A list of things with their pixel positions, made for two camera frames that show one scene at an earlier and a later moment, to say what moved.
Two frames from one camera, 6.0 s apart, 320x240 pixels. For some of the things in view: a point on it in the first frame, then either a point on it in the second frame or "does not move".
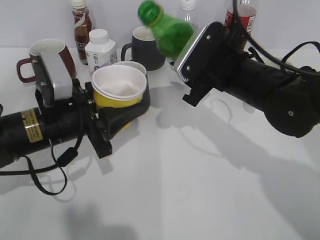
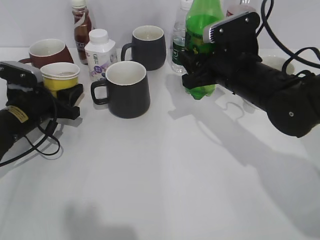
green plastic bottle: [171, 36] → [199, 13]
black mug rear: [144, 49] does not move
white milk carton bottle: [101, 51] does not move
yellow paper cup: [122, 83] → [58, 76]
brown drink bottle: [82, 24] does not move
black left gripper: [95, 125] → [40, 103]
